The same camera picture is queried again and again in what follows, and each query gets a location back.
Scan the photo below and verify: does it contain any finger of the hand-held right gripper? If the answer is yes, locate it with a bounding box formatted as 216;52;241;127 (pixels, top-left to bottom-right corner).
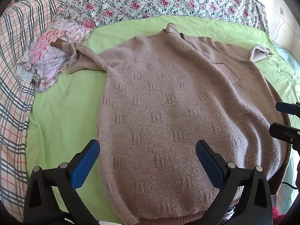
269;122;300;150
276;101;300;116

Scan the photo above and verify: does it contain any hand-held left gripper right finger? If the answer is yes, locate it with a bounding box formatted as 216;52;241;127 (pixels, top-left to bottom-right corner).
196;140;273;225

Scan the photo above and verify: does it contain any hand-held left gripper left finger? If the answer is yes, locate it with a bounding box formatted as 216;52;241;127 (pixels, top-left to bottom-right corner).
23;139;101;225

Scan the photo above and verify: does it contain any beige knitted sweater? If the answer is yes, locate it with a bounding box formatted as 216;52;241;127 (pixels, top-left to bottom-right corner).
68;23;293;225

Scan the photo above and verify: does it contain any light blue cloth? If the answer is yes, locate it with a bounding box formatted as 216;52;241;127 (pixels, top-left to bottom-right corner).
273;41;300;216

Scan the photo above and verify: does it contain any green bed sheet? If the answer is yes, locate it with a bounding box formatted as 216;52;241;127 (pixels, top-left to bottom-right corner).
25;15;300;216

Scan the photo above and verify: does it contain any red fuzzy cloth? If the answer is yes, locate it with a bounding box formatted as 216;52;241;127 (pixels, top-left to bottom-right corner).
272;206;289;225

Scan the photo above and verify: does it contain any pink purple floral cloth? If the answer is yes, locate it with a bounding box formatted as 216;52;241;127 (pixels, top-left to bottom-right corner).
17;19;96;93

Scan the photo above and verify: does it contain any plaid blanket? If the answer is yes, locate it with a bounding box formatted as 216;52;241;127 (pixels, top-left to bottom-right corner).
0;0;68;223

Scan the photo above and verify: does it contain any floral quilt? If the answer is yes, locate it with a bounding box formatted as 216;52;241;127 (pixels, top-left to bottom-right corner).
58;0;270;35

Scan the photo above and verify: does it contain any black cable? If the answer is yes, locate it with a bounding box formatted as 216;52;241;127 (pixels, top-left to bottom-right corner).
281;181;300;190

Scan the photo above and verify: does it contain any white cable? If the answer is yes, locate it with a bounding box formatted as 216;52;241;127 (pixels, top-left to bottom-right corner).
271;13;285;41

